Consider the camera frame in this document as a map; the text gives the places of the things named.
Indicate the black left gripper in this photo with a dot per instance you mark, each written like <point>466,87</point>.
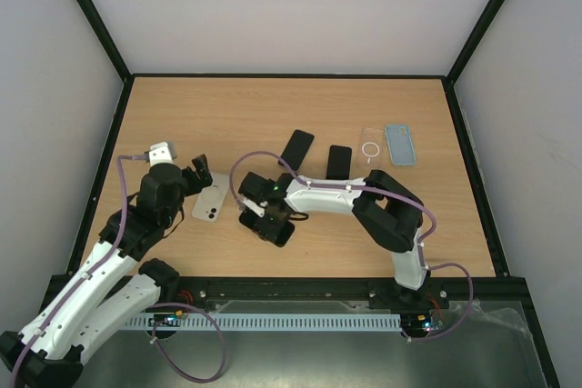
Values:
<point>195,185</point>

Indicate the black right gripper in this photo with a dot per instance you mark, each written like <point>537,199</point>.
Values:
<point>266,223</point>

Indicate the white phone face down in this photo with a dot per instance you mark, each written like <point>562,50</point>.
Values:
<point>209,202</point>

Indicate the black phone from blue case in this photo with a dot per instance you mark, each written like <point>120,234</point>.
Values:
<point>338,162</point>

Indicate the clear phone case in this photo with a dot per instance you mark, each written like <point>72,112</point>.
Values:
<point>370,149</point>

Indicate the light blue phone case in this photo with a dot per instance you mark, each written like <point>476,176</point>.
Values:
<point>400,145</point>

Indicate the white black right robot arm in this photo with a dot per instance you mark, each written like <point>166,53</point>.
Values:
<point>390,214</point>

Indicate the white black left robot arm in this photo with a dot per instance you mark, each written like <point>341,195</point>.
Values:
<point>114,283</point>

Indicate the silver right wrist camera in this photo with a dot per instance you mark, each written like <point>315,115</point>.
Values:
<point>257,208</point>

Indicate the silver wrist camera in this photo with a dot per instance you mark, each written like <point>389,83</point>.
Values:
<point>163,152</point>
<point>257,208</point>

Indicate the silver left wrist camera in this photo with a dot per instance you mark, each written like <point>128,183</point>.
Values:
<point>163,152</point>

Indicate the white slotted cable duct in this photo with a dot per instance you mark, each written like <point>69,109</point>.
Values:
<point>274,322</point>

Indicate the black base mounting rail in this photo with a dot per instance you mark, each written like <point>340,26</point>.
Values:
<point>379,293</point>

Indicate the black enclosure frame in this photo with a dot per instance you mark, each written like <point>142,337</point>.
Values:
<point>60,90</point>

